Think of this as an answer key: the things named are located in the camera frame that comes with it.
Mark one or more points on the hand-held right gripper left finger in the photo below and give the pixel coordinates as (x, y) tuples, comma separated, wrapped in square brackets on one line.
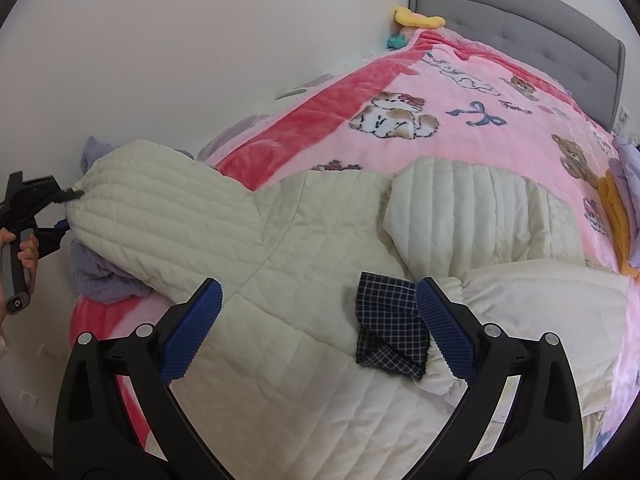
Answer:
[(192, 327)]

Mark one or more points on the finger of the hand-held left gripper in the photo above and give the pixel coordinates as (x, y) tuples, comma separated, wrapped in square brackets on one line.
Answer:
[(50, 237), (45, 191)]

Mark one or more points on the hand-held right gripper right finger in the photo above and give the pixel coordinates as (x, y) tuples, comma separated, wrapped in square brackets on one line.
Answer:
[(447, 327)]

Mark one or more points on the white quilted hooded jacket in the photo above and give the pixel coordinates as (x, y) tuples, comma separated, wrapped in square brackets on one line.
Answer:
[(320, 270)]

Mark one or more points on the person's left hand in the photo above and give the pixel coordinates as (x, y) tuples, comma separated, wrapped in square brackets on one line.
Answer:
[(27, 255)]

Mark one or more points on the crumpled purple cloth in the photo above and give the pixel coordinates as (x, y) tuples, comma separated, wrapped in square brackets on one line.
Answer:
[(100, 280)]

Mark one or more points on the folded orange blanket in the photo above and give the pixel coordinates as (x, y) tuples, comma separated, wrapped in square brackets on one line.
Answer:
[(620, 220)]

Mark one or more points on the pink printed blanket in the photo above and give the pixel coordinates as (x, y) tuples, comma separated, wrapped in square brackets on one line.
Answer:
[(440, 115)]

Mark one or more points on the lavender pillow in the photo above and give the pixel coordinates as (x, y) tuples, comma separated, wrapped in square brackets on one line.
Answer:
[(630, 170)]

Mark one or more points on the teal plush toy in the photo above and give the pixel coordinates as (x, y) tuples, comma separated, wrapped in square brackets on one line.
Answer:
[(396, 41)]

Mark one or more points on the yellow plush toy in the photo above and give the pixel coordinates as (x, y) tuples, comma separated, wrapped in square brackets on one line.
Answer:
[(417, 17)]

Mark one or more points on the grey upholstered bed headboard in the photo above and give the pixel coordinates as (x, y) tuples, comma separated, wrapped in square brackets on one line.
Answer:
[(520, 15)]

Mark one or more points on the white wall socket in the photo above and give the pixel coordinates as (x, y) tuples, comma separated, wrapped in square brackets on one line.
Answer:
[(624, 116)]

